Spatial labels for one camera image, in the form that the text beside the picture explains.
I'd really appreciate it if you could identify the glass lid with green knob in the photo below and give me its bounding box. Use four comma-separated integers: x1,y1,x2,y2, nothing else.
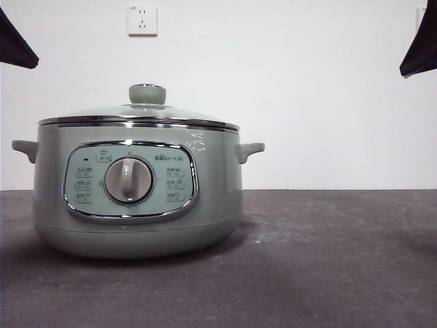
37,83,240,133

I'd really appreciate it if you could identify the pale green electric cooking pot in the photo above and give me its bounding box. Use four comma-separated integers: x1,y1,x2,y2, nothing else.
10,122,266,260

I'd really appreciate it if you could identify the white wall power outlet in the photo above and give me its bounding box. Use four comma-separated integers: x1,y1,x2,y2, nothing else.
415,5,427,36
128,5,159,38

